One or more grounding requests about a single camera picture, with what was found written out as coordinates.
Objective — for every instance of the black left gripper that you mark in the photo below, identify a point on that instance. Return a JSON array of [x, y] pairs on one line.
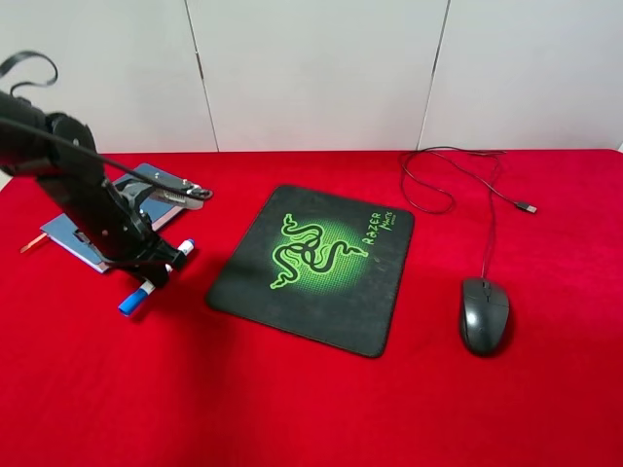
[[124, 237]]

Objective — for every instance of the white marker blue cap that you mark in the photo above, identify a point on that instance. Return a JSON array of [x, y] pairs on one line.
[[132, 302]]

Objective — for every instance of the black wired computer mouse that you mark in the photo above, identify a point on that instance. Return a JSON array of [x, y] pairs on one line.
[[483, 316]]

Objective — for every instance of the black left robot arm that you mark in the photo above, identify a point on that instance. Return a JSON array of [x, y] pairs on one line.
[[59, 153]]

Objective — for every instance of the blue hardcover notebook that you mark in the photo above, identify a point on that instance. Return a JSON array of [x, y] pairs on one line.
[[160, 208]]

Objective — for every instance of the red velvet tablecloth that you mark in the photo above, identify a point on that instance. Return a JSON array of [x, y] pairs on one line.
[[183, 385]]

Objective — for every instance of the black green Razer mousepad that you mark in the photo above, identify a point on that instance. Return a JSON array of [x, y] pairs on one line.
[[319, 266]]

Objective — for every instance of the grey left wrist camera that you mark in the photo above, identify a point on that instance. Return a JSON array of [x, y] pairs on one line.
[[170, 192]]

